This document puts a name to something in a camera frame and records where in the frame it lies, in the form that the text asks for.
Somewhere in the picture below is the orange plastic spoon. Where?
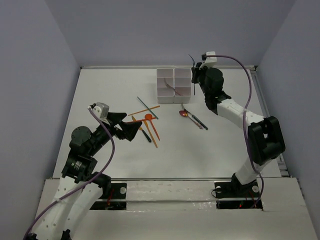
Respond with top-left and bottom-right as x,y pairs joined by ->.
141,113 -> 160,140

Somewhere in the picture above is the left white divided container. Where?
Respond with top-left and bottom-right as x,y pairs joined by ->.
156,68 -> 175,104

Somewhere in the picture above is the right white divided container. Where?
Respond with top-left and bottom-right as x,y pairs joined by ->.
173,68 -> 192,104

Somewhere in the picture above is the white divided container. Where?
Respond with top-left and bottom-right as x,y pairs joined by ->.
173,68 -> 192,104
156,68 -> 175,104

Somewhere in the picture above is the teal chopstick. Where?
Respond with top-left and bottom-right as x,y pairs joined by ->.
137,96 -> 159,120

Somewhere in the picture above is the orange chopstick upper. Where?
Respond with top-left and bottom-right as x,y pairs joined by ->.
127,105 -> 160,116

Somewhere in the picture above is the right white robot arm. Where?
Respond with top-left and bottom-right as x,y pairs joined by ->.
191,62 -> 286,198

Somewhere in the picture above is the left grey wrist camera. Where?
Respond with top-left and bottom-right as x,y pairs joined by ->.
90,102 -> 110,120

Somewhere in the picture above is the blue metal fork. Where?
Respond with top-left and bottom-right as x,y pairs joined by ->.
188,54 -> 196,96

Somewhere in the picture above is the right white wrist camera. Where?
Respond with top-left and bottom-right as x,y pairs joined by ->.
199,51 -> 217,69

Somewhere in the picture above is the orange chopstick lower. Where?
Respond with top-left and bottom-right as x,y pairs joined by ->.
131,115 -> 159,148

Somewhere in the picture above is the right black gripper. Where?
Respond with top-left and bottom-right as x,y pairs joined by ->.
191,62 -> 212,97

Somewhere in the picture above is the orange chopstick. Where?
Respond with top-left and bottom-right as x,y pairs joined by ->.
131,115 -> 159,148
127,105 -> 160,116

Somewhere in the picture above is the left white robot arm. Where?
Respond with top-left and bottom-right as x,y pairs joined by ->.
23,109 -> 142,240

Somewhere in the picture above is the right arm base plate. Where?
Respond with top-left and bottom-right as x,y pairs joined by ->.
211,181 -> 263,210

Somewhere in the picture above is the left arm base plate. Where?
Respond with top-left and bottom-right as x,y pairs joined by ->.
90,182 -> 127,211

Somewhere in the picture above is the pink handled silver fork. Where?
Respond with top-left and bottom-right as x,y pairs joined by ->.
164,78 -> 183,97

